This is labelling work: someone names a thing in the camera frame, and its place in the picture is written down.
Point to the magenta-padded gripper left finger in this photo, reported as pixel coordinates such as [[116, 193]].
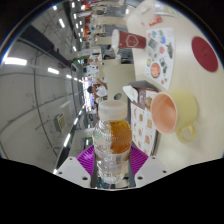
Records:
[[70, 170]]

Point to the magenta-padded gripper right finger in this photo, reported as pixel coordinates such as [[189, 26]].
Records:
[[150, 170]]

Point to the clear tea bottle white cap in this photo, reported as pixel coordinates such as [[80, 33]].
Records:
[[111, 146]]

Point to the printed paper tray liner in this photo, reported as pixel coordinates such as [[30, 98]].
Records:
[[141, 130]]

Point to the ceiling air unit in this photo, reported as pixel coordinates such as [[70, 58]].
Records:
[[60, 122]]

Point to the yellow mug peach inside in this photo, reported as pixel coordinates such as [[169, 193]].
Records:
[[183, 110]]

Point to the crumpled white napkin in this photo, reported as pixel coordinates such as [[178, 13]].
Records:
[[130, 93]]

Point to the person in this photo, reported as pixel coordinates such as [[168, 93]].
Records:
[[100, 91]]

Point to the beige cafeteria chairs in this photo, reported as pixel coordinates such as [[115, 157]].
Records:
[[116, 78]]

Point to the colourful sticker sheet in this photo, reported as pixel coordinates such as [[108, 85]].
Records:
[[161, 56]]

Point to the ceiling lights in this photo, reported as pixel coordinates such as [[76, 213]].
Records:
[[15, 61]]

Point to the flat round red coaster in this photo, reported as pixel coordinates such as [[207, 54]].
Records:
[[204, 54]]

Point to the red paper cup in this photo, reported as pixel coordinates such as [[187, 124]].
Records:
[[131, 40]]

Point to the small red sauce packet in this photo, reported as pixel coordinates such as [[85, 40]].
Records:
[[155, 20]]

